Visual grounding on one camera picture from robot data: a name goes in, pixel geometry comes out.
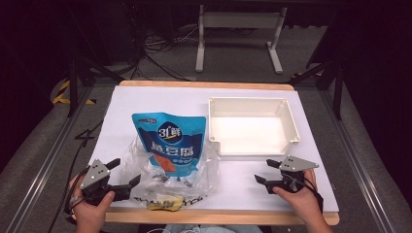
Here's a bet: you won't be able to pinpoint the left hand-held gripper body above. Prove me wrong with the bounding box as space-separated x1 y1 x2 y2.
79 158 115 207

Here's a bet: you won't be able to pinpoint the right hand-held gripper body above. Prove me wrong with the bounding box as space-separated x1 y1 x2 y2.
267 155 321 196

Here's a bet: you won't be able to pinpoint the person's right hand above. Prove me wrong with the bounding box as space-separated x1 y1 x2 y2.
271 169 323 225

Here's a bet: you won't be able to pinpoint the person's left hand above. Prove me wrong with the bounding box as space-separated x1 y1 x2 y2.
68 174 117 227

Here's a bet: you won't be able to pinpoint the white table cover sheet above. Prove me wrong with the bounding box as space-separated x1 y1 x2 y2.
88 84 340 214

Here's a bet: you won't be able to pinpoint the white plastic box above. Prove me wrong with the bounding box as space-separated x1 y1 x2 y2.
207 95 301 158

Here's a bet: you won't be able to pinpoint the yellow packet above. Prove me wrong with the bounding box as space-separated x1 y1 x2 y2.
147 195 185 213

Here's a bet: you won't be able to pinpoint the blue snack pouch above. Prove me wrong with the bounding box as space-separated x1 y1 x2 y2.
131 112 208 178

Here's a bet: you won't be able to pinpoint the clear plastic bag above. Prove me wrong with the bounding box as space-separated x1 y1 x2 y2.
120 135 222 209

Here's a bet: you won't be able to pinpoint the black metal stand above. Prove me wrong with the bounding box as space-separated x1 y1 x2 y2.
291 59 345 121
65 55 126 118

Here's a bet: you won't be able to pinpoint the yellow black hazard tape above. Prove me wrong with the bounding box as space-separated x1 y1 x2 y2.
51 80 97 106

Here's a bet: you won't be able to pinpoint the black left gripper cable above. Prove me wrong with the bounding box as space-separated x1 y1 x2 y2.
48 165 92 233

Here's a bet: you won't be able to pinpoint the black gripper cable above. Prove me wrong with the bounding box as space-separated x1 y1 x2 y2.
48 165 92 233
303 177 325 215

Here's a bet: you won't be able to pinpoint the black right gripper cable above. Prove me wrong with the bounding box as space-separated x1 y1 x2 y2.
303 177 325 215

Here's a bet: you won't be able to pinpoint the aluminium floor rail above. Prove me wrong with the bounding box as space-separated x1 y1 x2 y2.
318 89 400 233
5 86 95 233

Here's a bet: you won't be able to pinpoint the black floor cables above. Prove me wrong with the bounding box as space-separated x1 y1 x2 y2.
128 18 199 82

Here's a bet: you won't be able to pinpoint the white metal table frame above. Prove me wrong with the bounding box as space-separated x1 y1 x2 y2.
194 4 289 75

